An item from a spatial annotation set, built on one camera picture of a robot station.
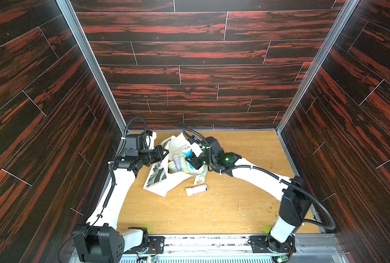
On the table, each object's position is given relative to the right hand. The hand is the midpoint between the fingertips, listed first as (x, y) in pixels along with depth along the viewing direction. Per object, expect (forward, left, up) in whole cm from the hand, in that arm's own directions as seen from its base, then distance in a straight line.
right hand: (191, 153), depth 82 cm
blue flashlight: (-4, +1, +6) cm, 7 cm away
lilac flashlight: (+4, +9, -14) cm, 18 cm away
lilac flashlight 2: (-12, 0, -18) cm, 22 cm away
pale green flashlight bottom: (-1, +5, -13) cm, 13 cm away
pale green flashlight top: (-1, +11, -14) cm, 18 cm away
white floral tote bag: (-14, +15, -4) cm, 20 cm away
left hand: (-2, +10, +4) cm, 11 cm away
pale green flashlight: (-4, -6, -18) cm, 20 cm away
